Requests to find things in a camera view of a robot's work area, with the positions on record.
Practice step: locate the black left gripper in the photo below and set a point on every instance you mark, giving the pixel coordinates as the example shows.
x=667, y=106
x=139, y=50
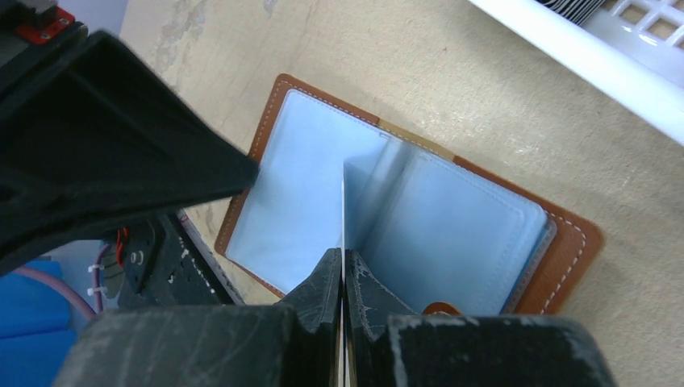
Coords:
x=92, y=139

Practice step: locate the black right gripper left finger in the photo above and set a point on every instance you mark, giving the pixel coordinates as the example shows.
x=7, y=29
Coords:
x=289, y=343

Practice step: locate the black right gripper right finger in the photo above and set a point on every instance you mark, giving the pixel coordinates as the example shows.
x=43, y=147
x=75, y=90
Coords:
x=391, y=345

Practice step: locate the white credit card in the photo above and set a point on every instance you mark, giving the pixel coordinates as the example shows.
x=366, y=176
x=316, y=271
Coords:
x=343, y=378

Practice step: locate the white plastic basket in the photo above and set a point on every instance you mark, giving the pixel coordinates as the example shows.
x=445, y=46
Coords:
x=638, y=65

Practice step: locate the brown leather card holder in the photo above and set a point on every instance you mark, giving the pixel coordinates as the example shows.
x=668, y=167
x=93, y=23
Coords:
x=430, y=225

